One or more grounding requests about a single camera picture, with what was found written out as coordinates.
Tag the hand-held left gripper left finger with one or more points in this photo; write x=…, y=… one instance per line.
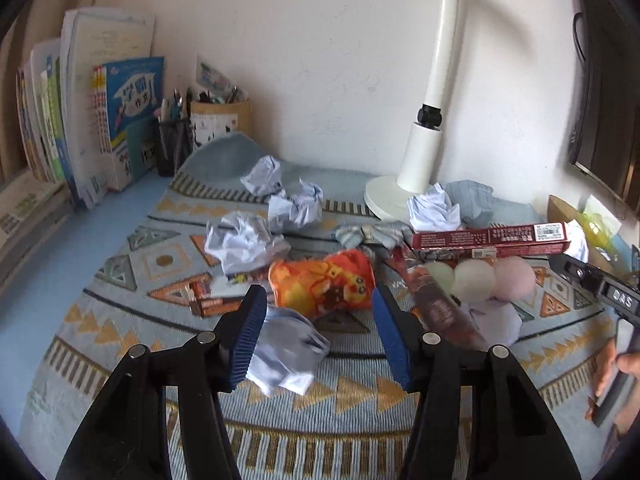
x=247, y=340

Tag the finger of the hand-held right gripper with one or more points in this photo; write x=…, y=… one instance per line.
x=575, y=271

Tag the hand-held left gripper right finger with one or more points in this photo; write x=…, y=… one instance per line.
x=392, y=335

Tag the orange snack bag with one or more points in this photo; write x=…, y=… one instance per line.
x=320, y=282

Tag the large white paper ball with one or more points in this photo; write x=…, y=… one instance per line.
x=242, y=245

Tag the long red box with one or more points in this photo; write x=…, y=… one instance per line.
x=485, y=240

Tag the person's right hand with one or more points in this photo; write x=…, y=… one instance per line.
x=607, y=365

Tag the yellow-green plastic bag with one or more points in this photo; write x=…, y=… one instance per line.
x=597, y=227

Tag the brown flat snack packet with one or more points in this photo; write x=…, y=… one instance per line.
x=212, y=297

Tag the dark red snack wrapper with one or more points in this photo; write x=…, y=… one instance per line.
x=445, y=317

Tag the brown cardboard box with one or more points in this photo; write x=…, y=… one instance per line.
x=562, y=210

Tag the pastel mochi packet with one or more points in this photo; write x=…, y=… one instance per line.
x=475, y=280

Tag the plaid fabric bow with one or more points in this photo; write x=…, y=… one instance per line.
x=372, y=235

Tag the patterned woven mat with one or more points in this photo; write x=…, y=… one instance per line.
x=150, y=270

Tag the crumpled light blue paper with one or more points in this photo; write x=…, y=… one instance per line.
x=472, y=200

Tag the dark framed screen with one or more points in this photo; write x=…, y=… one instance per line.
x=607, y=85

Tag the black mesh pen holder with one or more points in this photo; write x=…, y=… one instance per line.
x=175, y=147

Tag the teal thin book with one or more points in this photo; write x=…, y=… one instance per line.
x=142, y=152

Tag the cardboard stationery box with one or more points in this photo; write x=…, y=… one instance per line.
x=222, y=120

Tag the white desk lamp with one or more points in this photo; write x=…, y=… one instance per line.
x=440, y=75

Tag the bundle of pens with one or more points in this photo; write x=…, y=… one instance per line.
x=175, y=106

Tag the cluster of dark pens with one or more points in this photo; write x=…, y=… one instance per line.
x=220, y=95

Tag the stack of flat books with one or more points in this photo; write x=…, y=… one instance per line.
x=25, y=215

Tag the colourful printed card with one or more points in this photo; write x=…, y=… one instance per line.
x=212, y=76

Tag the row of upright books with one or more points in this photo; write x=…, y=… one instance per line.
x=42, y=110

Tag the white booklets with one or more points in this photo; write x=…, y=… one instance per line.
x=107, y=40

